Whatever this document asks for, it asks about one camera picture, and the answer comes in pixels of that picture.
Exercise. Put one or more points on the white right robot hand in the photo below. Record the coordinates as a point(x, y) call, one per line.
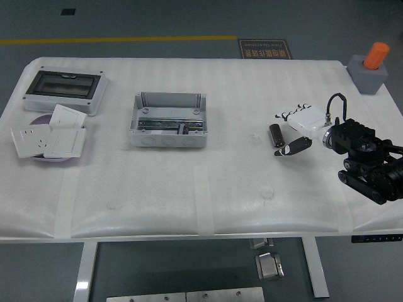
point(308, 121)

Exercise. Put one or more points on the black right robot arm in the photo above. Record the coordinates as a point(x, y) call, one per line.
point(362, 138)

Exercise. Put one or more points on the open grey junction box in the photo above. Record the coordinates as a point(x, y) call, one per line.
point(167, 141)

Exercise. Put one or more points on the grey block holder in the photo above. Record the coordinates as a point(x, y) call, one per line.
point(368, 80)

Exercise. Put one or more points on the black floor sign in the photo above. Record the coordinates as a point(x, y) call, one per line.
point(264, 48)

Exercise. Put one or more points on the white foam table mat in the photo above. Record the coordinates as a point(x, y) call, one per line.
point(252, 195)

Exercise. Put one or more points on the orange cylinder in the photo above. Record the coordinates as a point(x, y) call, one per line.
point(376, 55)

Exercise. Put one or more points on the small silver metal block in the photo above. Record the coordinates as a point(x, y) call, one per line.
point(259, 243)

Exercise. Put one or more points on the black table control panel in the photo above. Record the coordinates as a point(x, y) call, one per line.
point(374, 238)

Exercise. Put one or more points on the white table leg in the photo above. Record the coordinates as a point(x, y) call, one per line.
point(316, 270)
point(85, 273)

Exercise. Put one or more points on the large silver metal block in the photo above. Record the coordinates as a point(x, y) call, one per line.
point(269, 267)

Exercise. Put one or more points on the grey metal plate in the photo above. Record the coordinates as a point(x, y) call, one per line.
point(145, 298)
point(225, 295)

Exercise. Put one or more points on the yellow floor line tape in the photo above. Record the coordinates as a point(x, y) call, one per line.
point(126, 39)

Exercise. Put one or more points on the purple round plate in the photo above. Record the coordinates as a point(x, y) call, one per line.
point(42, 121)

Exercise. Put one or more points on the metal mounting rail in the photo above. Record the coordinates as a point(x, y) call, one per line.
point(157, 122)

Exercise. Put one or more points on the white wall switch panel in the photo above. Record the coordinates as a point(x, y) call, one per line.
point(67, 116)
point(64, 143)

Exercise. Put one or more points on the grey enclosure with dark cover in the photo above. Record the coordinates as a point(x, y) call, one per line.
point(63, 83)

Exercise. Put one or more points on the white wall socket panel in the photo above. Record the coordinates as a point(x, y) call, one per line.
point(31, 141)

